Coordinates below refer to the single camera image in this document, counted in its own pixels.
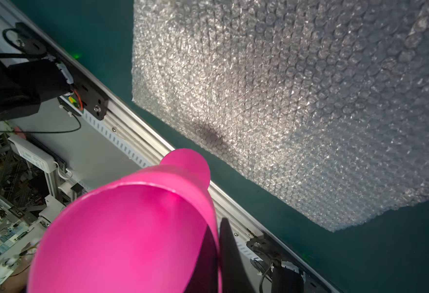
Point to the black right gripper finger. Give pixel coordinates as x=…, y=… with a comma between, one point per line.
x=234, y=277

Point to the pink plastic wine glass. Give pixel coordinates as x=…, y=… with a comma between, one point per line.
x=154, y=231

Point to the clear bubble wrap sheet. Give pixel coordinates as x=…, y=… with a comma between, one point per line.
x=324, y=104

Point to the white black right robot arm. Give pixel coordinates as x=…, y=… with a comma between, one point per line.
x=285, y=280

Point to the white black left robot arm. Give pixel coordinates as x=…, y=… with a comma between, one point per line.
x=24, y=86

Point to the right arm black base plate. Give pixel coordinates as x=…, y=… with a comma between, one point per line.
x=267, y=253

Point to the aluminium front rail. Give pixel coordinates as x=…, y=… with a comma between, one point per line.
x=129, y=133

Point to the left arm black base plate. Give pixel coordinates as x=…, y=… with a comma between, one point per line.
x=84, y=96

